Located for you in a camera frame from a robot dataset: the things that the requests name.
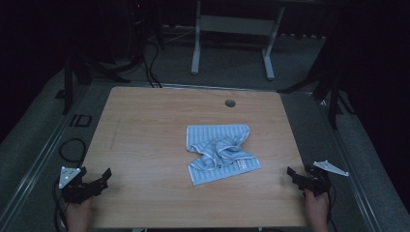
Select black floor cables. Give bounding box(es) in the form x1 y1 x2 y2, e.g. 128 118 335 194
140 40 163 89

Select right hand-held gripper cable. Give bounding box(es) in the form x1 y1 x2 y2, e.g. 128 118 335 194
326 183 338 232

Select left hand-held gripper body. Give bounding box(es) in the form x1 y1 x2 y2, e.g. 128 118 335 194
58 165 102 204

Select metal floor rail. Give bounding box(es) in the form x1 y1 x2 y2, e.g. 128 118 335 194
0 85 93 226
313 93 385 232

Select black looped floor cable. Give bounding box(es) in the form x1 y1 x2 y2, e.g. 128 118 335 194
58 137 88 164

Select hand-held gripper cable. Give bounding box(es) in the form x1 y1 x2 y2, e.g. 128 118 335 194
326 183 338 232
52 178 70 232

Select blue striped towel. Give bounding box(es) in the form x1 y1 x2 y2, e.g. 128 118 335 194
186 124 262 187

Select person's right hand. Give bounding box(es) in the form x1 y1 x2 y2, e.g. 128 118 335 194
304 188 331 232

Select black metal stand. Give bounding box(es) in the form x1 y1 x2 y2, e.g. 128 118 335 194
54 47 132 116
278 18 356 131

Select left hand-held gripper cable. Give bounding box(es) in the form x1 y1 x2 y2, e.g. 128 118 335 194
52 178 70 232

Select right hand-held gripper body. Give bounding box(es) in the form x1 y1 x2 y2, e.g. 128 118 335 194
301 159 350 198

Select person's left hand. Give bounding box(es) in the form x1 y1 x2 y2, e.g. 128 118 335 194
65 197 95 232

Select white metal desk frame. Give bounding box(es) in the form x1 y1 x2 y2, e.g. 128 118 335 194
190 0 286 81

